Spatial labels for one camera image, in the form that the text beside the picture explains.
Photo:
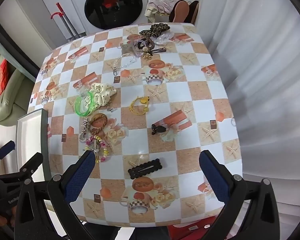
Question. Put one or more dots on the checkered printed tablecloth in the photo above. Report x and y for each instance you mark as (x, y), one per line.
(202, 105)

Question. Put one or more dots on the black shoe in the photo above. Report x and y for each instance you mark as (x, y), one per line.
(193, 10)

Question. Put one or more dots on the pile of pale clothes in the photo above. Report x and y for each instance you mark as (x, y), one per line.
(160, 5)

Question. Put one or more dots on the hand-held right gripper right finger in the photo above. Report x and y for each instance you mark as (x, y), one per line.
(215, 177)

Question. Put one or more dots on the leopard print scrunchie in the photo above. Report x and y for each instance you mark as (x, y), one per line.
(156, 28)

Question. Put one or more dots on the silver charm earring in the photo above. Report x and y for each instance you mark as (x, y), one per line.
(110, 108)

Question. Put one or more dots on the beige leather sofa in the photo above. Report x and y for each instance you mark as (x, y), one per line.
(7, 100)

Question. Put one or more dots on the red plastic stool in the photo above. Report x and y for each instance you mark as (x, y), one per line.
(185, 231)

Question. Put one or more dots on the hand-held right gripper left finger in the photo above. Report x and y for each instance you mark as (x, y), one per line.
(81, 177)

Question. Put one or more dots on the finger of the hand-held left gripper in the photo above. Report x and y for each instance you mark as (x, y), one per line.
(31, 165)
(6, 148)

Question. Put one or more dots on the white washing machine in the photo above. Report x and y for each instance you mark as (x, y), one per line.
(112, 17)

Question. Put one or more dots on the beige fabric hair accessory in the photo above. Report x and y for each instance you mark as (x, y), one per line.
(127, 48)

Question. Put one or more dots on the brown soled shoe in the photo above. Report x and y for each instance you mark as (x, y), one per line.
(181, 11)

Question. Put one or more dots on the red printed cushion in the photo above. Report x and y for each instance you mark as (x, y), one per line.
(2, 77)

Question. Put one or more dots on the black scalloped snap hair clip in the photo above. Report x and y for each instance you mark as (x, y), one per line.
(145, 168)

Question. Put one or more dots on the white translucent scrunchie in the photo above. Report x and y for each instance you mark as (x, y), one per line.
(165, 38)

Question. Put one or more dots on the grey jewelry box white lining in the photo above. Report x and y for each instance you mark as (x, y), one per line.
(30, 135)

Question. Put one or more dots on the cream polka dot scrunchie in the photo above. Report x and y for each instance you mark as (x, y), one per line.
(103, 92)

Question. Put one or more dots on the gold charm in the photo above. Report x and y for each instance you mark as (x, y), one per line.
(146, 55)

